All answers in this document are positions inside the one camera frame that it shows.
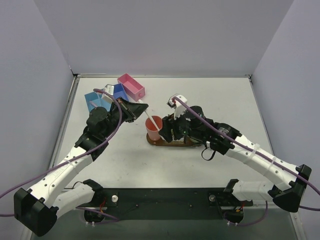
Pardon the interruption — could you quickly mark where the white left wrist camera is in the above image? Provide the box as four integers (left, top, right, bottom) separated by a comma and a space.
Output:
101, 84, 115, 104

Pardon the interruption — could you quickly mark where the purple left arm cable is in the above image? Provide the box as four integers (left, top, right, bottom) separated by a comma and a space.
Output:
0, 87, 125, 225

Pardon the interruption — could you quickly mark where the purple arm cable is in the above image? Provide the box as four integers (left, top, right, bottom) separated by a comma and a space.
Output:
172, 97, 320, 227
0, 87, 125, 225

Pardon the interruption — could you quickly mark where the pink drawer box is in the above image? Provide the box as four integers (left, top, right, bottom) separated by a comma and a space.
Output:
117, 73, 146, 102

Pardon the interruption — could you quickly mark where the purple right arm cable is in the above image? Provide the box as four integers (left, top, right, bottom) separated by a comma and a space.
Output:
172, 97, 320, 227

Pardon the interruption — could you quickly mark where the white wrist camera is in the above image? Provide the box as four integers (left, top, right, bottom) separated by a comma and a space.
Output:
167, 94, 188, 120
101, 84, 115, 104

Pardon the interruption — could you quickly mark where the pink plastic cup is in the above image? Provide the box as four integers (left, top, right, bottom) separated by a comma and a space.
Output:
145, 115, 163, 141

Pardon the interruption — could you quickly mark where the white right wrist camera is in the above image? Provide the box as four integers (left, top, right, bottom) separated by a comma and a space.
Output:
167, 94, 188, 120

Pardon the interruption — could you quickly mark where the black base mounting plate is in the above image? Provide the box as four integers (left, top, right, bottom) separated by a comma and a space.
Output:
82, 187, 253, 220

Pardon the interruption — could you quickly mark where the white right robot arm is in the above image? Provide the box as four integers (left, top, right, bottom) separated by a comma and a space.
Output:
159, 105, 312, 213

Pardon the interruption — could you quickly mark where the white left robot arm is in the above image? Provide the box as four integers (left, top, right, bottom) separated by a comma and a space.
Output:
13, 97, 149, 237

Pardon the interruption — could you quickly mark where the pink white toothbrush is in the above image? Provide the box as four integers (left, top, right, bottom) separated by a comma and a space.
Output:
90, 101, 97, 108

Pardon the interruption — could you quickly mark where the blue compartment organizer box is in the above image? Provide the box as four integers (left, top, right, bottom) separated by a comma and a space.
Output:
84, 83, 129, 112

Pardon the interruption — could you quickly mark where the oval wooden tray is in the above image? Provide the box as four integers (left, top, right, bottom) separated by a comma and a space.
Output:
146, 134, 202, 148

